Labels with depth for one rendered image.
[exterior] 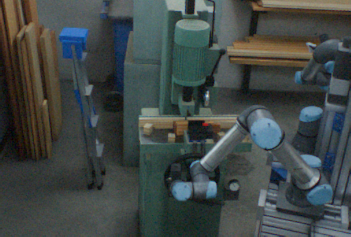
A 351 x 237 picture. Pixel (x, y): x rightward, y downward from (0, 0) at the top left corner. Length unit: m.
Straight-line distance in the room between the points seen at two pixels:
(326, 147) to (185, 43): 0.87
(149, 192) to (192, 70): 0.74
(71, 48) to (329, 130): 1.68
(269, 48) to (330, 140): 2.25
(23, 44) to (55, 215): 1.18
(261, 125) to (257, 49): 2.72
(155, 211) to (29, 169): 1.44
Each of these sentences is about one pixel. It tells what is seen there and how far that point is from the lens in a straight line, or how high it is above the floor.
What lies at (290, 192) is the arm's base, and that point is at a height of 0.86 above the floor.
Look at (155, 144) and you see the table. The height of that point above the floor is 0.89.
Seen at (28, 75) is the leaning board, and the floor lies 0.73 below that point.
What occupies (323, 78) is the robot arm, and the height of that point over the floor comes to 1.14.
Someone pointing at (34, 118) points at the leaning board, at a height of 0.37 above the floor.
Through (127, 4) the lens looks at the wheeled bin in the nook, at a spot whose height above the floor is 0.96.
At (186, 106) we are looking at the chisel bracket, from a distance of 2.88.
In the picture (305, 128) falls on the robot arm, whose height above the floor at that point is 0.96.
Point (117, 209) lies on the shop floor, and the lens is 3.83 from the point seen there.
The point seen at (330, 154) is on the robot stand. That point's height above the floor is 0.99.
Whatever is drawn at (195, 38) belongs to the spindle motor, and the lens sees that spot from 2.68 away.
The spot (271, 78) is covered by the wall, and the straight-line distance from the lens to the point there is 5.54.
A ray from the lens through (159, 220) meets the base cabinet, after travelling 3.16.
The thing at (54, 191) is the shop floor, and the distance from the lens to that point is 4.02.
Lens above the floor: 2.43
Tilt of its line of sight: 28 degrees down
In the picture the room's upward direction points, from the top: 4 degrees clockwise
